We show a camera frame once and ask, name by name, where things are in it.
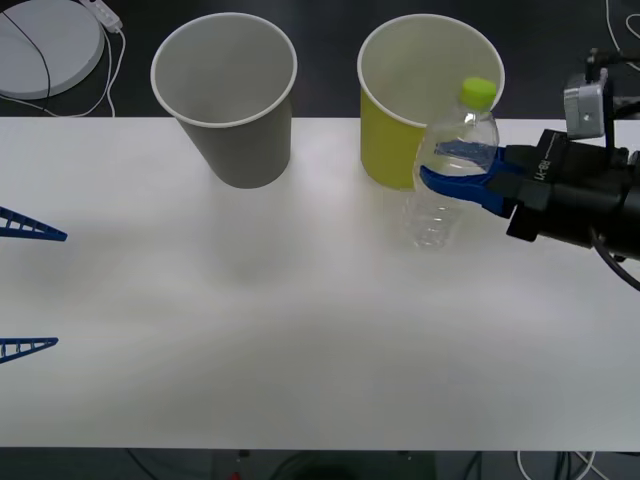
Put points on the round white floor base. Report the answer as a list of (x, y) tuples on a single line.
[(30, 50)]

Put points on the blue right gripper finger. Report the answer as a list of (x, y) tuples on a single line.
[(465, 150), (465, 189)]

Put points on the yellow-green plastic waste bin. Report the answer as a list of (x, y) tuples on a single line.
[(385, 145)]

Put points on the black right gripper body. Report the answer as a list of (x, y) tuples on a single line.
[(535, 175)]

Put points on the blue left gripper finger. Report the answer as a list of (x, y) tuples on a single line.
[(25, 227), (20, 346)]

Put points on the clear bottle with green cap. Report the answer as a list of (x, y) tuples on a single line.
[(435, 220)]

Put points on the white power strip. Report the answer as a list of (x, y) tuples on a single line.
[(106, 14)]

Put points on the grey plastic waste bin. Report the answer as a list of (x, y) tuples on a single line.
[(240, 150)]

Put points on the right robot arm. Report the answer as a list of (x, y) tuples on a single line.
[(600, 210)]

